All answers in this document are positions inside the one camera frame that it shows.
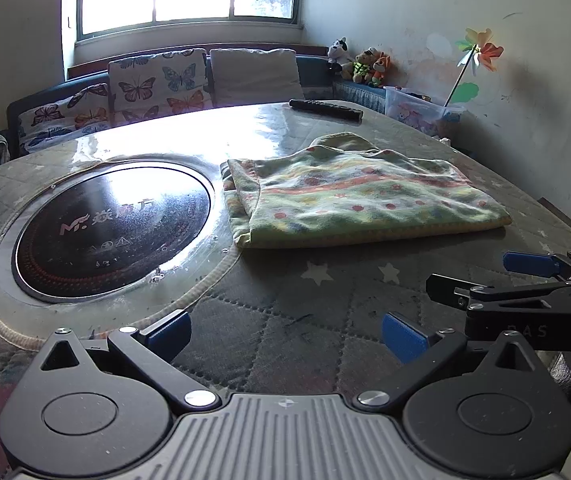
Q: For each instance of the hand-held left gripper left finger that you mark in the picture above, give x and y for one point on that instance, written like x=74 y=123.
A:
x=168 y=332

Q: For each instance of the floral yellow-green baby shirt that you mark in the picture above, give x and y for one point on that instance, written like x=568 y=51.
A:
x=355 y=200

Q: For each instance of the black and white plush cow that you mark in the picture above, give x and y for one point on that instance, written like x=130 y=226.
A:
x=338 y=55

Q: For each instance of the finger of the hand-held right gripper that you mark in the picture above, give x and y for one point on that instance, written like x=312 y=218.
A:
x=445 y=290
x=525 y=262

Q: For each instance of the square butterfly print cushion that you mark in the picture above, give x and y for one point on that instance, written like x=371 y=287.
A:
x=158 y=85

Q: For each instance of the colourful pinwheel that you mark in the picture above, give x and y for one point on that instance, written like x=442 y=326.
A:
x=480 y=52

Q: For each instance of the brown plush bear green vest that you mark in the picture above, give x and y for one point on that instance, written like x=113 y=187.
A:
x=364 y=67

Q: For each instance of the clear plastic storage box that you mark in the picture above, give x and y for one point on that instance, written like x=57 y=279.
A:
x=420 y=112

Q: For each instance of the dark blue sofa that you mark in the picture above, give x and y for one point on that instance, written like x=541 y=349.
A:
x=315 y=72

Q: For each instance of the long butterfly print cushion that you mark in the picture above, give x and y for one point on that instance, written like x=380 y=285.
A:
x=65 y=120

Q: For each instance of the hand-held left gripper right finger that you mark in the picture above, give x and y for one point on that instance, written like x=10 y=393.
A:
x=405 y=337

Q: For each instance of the plain pale cushion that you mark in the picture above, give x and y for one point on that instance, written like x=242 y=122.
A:
x=255 y=77

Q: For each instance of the black remote control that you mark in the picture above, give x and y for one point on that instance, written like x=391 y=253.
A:
x=325 y=109

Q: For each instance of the round black induction cooktop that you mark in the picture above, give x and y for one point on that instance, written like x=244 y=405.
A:
x=115 y=230

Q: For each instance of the orange plush fox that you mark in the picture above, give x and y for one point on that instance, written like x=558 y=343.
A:
x=380 y=70

